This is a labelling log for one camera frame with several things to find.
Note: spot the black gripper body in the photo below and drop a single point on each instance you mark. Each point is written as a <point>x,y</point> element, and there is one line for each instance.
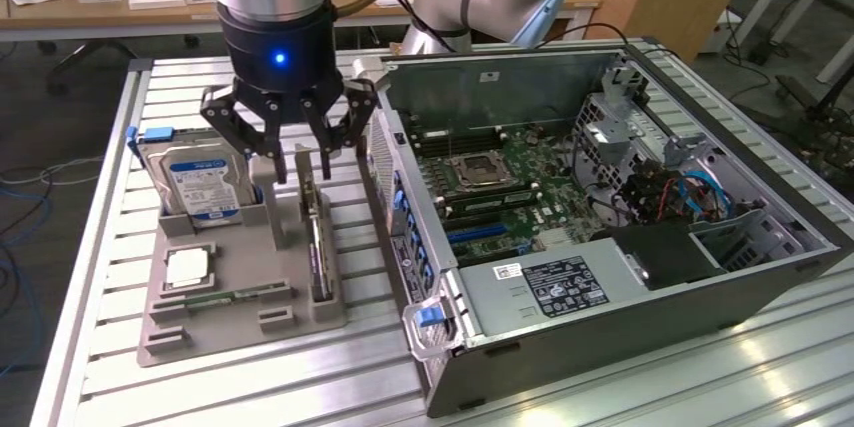
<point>280,47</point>

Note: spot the green graphics card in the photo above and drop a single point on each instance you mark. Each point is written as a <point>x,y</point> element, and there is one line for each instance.
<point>320,257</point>

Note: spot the black stop block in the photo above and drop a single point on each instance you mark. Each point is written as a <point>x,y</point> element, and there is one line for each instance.
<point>362,154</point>

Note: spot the blue disk carrier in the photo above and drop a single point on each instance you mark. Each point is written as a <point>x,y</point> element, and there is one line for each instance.
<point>159,135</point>

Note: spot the silver hard disk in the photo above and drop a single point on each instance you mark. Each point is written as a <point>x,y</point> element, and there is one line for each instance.
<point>200,187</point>

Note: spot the black RAM slot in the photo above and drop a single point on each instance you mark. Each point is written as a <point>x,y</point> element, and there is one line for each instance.
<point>487,198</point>
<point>462,147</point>
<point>459,142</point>
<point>458,138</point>
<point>455,134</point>
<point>483,193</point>
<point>490,203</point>
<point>492,209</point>

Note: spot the blue slot clip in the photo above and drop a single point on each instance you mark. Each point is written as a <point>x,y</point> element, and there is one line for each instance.
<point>411,223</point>
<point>424,266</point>
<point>418,245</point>
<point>404,203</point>

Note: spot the black chair base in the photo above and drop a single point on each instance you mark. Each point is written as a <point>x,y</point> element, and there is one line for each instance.
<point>87,54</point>

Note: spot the long black expansion slot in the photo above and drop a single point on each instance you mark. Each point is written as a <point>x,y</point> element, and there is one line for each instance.
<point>472,223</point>

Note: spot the green motherboard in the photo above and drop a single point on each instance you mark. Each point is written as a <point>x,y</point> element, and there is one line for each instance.
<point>534,172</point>

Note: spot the blue expansion slot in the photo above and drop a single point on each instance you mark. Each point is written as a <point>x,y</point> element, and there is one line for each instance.
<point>476,233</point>

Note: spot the silver CPU chip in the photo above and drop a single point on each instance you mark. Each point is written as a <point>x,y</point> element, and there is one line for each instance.
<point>188,267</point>

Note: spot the grey parts rack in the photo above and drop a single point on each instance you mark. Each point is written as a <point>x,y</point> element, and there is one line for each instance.
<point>267,287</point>

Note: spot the green RAM stick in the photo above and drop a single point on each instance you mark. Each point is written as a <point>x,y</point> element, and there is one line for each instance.
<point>220,295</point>

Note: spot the silver perforated disk bay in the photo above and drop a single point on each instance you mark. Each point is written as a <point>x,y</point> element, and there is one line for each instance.
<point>607,139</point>

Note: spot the silver chipset heatsink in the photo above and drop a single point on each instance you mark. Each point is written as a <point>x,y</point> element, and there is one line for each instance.
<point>554,238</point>

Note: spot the blue case latch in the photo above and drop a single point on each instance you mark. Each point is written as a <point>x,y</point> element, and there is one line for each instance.
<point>428,319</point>

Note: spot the grey power supply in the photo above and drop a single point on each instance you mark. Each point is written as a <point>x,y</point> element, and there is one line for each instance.
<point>480,307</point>

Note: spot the black plastic shroud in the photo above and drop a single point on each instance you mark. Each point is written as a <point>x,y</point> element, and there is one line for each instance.
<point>667,257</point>

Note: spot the black open PC case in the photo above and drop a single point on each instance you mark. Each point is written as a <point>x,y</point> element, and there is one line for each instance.
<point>600,362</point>

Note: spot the silver open disk bay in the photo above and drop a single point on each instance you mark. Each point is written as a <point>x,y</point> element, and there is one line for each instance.
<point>767,242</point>

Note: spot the black floor stand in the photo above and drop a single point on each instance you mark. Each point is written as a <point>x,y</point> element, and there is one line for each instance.
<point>827,117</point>

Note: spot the white upright desk leg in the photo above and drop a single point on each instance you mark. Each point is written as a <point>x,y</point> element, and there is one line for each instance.
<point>837,59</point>

